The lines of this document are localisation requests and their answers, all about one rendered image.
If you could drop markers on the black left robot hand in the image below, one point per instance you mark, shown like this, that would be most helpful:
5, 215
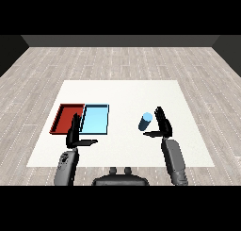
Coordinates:
73, 137

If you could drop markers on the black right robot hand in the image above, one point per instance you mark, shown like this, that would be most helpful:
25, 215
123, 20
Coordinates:
164, 126

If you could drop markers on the red shallow open box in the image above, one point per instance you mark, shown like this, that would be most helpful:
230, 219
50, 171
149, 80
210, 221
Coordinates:
66, 120

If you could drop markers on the small blue can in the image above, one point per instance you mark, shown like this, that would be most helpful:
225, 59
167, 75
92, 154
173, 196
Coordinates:
145, 122

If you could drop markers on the light blue shallow open box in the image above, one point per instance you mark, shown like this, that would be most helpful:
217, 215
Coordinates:
95, 119

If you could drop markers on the dark grey robot body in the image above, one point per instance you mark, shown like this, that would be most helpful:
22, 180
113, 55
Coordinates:
120, 179

